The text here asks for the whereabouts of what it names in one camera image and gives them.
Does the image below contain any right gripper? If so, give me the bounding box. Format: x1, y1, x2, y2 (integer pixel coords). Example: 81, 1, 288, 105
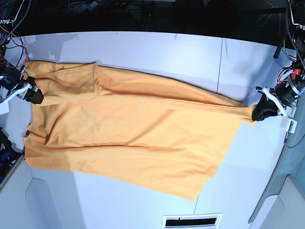
0, 66, 44, 104

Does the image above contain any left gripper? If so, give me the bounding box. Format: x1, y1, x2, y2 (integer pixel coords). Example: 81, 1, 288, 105
252, 80, 305, 121

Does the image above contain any yellow t-shirt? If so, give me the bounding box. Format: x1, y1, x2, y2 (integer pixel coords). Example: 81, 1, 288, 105
24, 61, 254, 201

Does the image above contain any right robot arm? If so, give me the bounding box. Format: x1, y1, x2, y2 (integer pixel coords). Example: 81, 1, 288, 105
0, 0, 43, 105

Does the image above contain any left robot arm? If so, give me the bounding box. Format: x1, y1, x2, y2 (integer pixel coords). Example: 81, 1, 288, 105
252, 0, 305, 121

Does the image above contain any black blue clutter pile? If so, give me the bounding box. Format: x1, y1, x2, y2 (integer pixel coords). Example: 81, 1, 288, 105
0, 127, 22, 181

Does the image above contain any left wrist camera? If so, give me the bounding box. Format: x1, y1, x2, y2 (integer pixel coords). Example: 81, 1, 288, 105
280, 116, 297, 134

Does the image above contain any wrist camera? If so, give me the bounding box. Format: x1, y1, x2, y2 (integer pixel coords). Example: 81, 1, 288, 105
280, 116, 297, 134
0, 101, 10, 115

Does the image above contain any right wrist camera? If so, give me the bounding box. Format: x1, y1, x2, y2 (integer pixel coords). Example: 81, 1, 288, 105
0, 101, 10, 115

